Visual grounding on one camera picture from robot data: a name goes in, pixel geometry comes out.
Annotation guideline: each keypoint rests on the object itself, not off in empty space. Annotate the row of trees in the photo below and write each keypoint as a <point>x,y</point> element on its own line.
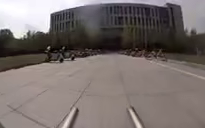
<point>196,43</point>
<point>13,43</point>

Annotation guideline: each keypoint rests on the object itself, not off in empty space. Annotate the small vehicle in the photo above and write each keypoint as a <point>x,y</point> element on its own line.
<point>65,56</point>

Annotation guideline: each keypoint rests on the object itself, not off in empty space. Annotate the person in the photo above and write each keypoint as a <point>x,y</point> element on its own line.
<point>48,51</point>
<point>62,51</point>

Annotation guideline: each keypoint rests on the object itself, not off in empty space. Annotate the large curved glass-fronted building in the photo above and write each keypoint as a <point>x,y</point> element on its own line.
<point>123,21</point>

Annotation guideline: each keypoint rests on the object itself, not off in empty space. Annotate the robot's own part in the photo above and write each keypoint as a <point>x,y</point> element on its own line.
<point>69,118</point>
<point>135,117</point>

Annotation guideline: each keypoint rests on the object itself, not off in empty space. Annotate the grass strip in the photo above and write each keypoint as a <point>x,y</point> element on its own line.
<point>193,59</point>

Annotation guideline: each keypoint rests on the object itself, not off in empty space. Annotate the row of parked bicycles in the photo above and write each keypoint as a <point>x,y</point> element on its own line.
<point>143,53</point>
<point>86,52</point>

